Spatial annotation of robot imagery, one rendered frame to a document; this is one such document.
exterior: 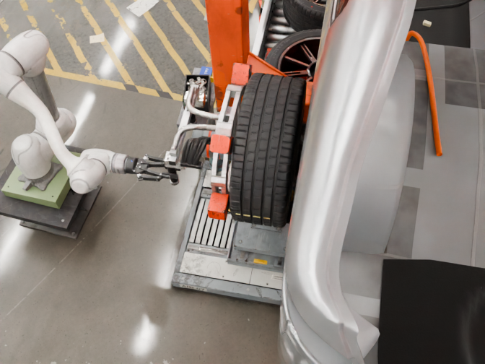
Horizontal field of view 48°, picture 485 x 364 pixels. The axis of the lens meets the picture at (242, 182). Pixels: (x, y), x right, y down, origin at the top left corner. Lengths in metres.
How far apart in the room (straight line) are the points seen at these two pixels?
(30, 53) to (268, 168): 1.15
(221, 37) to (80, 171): 0.87
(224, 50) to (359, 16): 1.14
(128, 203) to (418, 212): 1.79
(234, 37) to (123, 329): 1.60
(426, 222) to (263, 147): 0.69
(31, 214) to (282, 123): 1.57
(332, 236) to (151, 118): 2.52
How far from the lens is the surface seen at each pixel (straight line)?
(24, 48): 2.57
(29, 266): 3.34
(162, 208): 3.30
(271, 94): 2.19
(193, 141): 2.23
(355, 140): 1.40
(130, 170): 2.44
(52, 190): 3.08
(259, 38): 3.55
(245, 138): 2.11
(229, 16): 2.49
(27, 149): 2.95
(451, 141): 2.34
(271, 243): 2.89
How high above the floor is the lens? 2.84
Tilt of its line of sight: 58 degrees down
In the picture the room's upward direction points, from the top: 3 degrees counter-clockwise
